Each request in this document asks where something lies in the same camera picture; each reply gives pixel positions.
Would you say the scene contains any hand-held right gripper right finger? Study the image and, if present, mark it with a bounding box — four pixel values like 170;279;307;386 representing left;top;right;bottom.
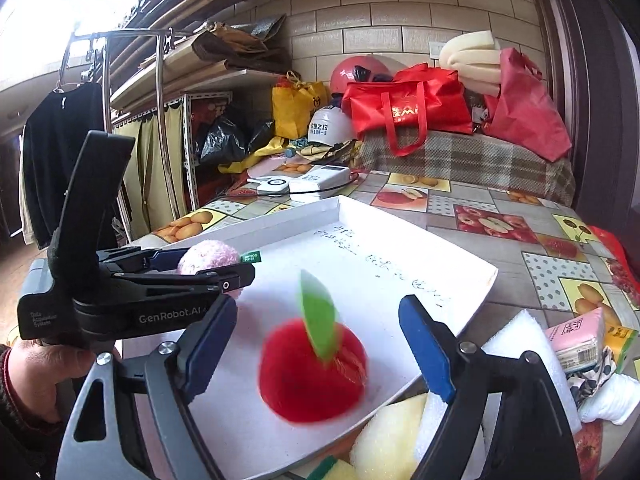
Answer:
398;294;583;480

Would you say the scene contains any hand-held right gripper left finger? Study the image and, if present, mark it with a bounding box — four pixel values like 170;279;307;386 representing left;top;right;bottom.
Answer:
55;296;238;480

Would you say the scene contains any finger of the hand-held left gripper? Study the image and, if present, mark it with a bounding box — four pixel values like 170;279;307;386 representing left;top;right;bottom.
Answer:
97;246;193;273
112;262;256;301

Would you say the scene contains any pink plush ball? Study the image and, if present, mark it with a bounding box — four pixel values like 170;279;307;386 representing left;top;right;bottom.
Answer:
176;240;262;301

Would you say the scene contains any white cardboard box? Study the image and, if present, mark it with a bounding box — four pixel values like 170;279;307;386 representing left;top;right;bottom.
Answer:
160;195;500;478

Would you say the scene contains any white foam block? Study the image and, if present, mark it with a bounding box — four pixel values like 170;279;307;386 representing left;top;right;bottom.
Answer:
412;309;583;461

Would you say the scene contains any red plush apple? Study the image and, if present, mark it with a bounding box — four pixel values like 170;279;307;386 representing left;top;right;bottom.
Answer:
257;269;370;425

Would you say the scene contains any cream round sponge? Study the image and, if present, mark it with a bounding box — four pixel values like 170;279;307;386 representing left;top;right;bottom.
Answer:
348;392;429;480

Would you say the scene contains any yellow green scrub sponge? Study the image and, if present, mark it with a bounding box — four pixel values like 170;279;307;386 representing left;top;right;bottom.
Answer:
306;455;358;480

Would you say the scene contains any black white patterned cloth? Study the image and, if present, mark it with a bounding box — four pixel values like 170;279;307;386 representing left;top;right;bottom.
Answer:
562;347;618;408

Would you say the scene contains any person's left forearm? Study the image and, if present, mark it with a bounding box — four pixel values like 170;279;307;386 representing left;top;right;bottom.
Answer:
0;345;66;480

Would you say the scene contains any person's left hand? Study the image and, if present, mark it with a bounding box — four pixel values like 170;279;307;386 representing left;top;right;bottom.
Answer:
2;337;101;423

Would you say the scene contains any yellow curtain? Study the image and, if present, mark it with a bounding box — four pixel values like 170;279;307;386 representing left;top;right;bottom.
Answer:
112;102;193;243

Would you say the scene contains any white round device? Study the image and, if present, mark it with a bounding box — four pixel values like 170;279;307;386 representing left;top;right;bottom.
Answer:
246;174;291;197

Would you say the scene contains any metal shelf rack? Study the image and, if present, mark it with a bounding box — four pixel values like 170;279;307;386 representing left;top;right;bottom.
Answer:
110;91;233;213

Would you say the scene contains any black plastic bag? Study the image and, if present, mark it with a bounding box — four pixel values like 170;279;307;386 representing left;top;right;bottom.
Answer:
198;115;276;166

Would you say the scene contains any white remote device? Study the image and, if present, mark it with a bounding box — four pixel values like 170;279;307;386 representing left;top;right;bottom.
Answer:
288;164;352;196

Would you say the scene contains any fruit print tablecloth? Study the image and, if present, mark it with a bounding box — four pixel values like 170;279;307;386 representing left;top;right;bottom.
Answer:
150;167;640;480

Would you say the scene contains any black hanging garment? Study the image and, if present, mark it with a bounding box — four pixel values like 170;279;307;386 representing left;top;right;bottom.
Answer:
20;80;123;251

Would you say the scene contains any pink tissue pack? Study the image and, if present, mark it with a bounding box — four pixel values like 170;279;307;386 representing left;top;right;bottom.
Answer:
544;307;608;373

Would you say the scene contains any yellow cloth pile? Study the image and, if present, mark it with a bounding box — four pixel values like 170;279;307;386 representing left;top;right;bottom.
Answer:
220;135;361;173

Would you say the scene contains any metal clothes rack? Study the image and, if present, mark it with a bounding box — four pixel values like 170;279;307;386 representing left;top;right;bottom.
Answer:
52;27;201;256

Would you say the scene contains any yellow bag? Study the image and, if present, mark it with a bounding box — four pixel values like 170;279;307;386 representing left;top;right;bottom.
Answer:
271;71;328;140

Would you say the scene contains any plaid blanket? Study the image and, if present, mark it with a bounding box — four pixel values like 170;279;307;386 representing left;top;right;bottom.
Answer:
359;127;577;207

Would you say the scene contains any white helmet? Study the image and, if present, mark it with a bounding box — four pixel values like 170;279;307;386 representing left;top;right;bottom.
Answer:
306;105;357;147

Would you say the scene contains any yellow tissue pack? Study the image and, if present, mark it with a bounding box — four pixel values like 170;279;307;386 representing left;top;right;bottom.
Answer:
602;325;640;375

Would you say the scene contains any stack of wooden boards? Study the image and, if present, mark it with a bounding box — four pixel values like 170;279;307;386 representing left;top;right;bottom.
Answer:
110;15;296;111

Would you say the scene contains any red plastic packet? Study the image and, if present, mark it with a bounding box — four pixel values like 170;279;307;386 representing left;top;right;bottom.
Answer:
587;225;640;311

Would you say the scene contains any red tote bag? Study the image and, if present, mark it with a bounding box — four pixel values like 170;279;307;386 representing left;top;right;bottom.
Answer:
341;62;473;157

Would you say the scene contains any red helmet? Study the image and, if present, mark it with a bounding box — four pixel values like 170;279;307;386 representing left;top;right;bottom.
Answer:
330;56;401;96

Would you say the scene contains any red thin fabric bag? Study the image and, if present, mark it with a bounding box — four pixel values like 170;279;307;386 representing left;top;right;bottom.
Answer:
482;47;573;162

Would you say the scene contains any cream foam roll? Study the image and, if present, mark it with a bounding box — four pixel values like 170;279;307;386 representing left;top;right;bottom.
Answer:
439;30;502;98

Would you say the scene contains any dark brown door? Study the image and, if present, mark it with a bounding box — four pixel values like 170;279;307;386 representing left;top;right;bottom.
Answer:
522;0;640;241

